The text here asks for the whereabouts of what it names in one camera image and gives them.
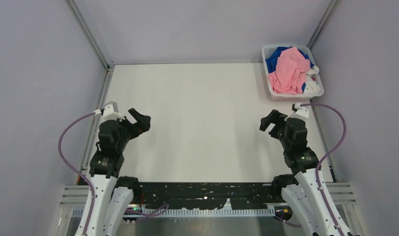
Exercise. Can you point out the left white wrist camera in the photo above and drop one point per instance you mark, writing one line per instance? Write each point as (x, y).
(109, 112)

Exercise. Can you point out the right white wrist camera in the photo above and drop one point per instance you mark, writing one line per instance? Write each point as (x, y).
(299, 112)

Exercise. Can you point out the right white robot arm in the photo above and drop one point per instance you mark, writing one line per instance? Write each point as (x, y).
(305, 189)

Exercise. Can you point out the blue t shirt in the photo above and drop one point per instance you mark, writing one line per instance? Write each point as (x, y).
(274, 58)

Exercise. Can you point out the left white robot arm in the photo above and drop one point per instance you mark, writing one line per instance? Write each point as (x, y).
(109, 193)

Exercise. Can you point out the pink t shirt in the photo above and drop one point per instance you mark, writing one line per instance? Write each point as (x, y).
(290, 72)

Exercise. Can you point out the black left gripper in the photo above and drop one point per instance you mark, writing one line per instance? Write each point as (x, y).
(142, 124)

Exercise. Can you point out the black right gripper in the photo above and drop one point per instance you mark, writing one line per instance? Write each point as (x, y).
(274, 117)

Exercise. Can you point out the white t shirt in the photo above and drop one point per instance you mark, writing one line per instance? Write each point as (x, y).
(311, 86)

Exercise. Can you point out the aluminium frame rail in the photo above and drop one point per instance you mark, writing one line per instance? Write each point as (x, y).
(226, 211)

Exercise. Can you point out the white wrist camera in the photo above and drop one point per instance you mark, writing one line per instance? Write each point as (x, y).
(109, 112)
(299, 112)

